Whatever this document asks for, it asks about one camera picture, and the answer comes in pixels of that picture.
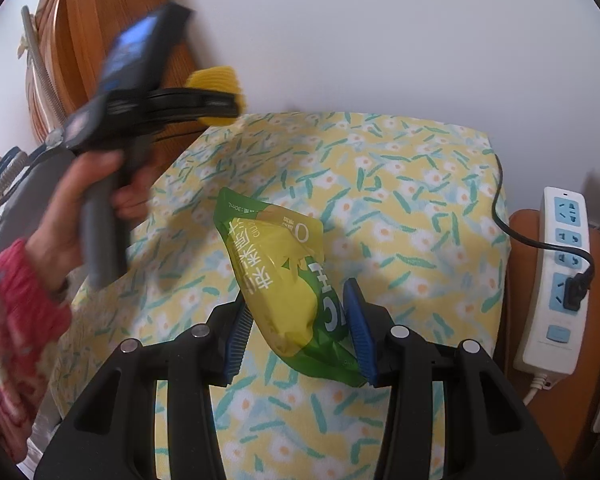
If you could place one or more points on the yellow foam fruit net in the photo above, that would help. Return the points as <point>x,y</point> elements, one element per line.
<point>215,77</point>

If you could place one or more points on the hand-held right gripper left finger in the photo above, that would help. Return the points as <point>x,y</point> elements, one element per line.
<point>237,345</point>

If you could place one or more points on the person's left hand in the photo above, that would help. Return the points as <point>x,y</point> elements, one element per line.
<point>55,230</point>

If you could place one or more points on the yellow floral cloth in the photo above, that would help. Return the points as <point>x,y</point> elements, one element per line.
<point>380,185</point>

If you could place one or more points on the grey cushion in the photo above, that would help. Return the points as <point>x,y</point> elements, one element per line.
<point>35,185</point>

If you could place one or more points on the white power strip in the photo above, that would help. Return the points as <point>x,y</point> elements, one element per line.
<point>555,310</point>

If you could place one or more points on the wooden headboard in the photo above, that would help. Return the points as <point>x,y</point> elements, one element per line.
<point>80,35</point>

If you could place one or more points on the green and yellow sachet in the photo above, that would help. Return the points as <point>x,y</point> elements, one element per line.
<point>275,280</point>

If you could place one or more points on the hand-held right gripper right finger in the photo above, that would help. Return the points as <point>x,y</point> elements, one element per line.
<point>360,330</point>

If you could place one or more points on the white pillow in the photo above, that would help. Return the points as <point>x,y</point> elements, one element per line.
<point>40,435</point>

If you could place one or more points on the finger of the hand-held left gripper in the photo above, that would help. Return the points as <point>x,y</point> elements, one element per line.
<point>195,102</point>

